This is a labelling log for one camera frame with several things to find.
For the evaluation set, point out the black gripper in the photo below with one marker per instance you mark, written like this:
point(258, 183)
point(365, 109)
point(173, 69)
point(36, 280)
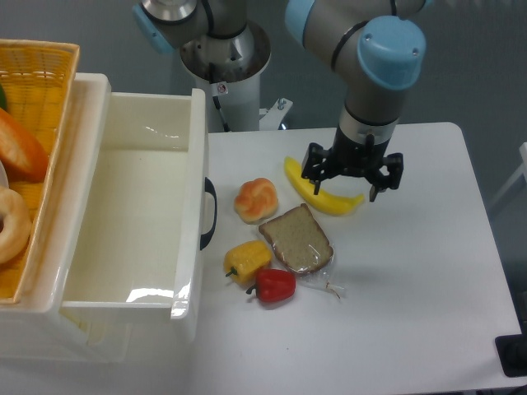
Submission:
point(355, 159)

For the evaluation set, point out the toast slice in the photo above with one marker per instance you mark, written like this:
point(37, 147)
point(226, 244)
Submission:
point(300, 245)

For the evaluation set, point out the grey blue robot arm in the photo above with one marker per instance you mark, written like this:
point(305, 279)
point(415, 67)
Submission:
point(372, 45)

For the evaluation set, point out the yellow banana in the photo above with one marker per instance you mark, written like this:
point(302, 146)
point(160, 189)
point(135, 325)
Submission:
point(324, 202)

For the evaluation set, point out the orange white bread roll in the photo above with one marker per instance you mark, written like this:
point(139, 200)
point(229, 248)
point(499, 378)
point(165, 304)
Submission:
point(256, 200)

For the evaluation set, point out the red bell pepper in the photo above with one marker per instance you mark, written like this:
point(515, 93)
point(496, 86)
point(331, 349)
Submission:
point(273, 285)

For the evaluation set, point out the yellow bell pepper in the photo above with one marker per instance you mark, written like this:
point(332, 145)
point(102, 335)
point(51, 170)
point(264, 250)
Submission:
point(243, 261)

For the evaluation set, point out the white plastic drawer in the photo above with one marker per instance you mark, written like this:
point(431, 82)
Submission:
point(138, 255)

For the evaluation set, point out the black device at table edge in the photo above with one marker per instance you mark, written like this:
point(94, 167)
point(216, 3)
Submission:
point(512, 354)

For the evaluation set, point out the yellow wicker basket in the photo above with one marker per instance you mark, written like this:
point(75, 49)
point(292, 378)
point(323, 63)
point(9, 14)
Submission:
point(37, 77)

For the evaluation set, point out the orange bread loaf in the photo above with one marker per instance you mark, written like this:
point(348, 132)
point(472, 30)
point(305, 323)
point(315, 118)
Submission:
point(21, 153)

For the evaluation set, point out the beige donut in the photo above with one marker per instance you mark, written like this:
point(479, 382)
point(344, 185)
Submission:
point(17, 224)

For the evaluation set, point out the white drawer cabinet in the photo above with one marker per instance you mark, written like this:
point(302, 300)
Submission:
point(53, 247)

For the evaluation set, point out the green item in basket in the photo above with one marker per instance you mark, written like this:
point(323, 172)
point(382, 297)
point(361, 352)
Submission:
point(3, 99)

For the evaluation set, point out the white metal bracket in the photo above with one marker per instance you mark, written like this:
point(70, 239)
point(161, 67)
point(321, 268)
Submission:
point(275, 117)

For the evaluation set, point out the black drawer handle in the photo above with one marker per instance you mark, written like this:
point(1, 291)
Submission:
point(210, 213)

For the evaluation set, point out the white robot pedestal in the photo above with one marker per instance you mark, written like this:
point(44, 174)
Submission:
point(228, 72)

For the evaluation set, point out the white frame at right edge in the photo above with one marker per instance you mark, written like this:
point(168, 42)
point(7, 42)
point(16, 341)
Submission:
point(511, 188)

